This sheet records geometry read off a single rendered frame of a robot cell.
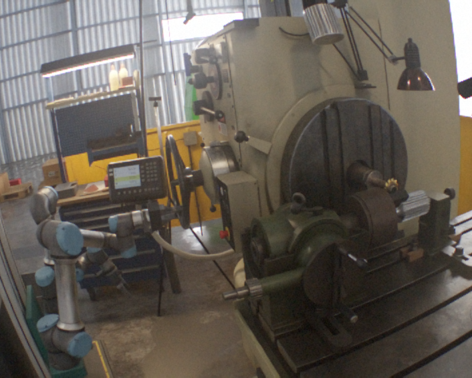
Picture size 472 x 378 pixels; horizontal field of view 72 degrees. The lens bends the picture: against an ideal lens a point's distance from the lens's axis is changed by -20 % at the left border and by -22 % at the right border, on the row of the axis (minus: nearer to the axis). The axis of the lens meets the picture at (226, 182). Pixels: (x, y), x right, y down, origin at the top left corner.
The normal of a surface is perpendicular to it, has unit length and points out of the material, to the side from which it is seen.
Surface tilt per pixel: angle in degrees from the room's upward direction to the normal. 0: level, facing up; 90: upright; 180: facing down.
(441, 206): 90
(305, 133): 90
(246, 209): 90
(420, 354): 0
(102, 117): 90
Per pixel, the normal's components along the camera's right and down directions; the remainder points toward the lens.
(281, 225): 0.02, -0.73
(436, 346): -0.12, -0.95
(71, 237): 0.89, -0.12
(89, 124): 0.21, 0.24
